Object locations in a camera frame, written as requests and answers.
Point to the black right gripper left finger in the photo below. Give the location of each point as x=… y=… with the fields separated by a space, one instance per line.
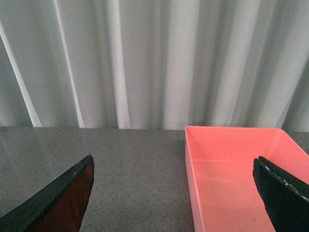
x=58 y=207

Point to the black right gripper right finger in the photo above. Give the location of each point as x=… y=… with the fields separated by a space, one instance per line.
x=285 y=197

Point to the pink plastic bin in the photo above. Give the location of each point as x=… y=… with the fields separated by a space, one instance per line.
x=219 y=166

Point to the white pleated curtain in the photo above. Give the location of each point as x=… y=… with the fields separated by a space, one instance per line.
x=154 y=64

